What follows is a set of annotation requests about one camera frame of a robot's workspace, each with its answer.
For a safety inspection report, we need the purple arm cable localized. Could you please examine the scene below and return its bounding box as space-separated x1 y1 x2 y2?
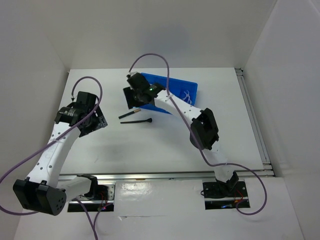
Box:
128 53 268 216
0 76 104 240

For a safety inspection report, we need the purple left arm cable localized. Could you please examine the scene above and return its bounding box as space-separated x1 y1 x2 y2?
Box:
0 76 104 240

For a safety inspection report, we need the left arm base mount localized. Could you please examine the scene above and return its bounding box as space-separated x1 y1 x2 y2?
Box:
76 183 116 213

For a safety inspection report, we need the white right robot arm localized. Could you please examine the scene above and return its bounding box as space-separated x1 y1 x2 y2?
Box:
123 72 239 196

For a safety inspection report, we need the aluminium front rail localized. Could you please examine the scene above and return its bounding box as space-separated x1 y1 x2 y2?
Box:
57 171 226 183

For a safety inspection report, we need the blue divided plastic bin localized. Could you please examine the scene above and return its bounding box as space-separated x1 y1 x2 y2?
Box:
141 72 198 106

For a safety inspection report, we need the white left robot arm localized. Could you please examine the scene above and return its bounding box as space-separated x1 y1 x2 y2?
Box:
13 91 108 216

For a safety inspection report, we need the black makeup brush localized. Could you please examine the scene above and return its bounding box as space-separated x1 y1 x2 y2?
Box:
120 118 153 124

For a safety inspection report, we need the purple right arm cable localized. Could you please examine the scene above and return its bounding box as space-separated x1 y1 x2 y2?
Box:
128 53 268 216

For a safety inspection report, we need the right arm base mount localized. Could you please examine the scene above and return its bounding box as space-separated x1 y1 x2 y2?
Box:
200 181 250 210

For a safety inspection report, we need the dark green gold mascara tube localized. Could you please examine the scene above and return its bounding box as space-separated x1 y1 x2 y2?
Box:
118 108 141 120

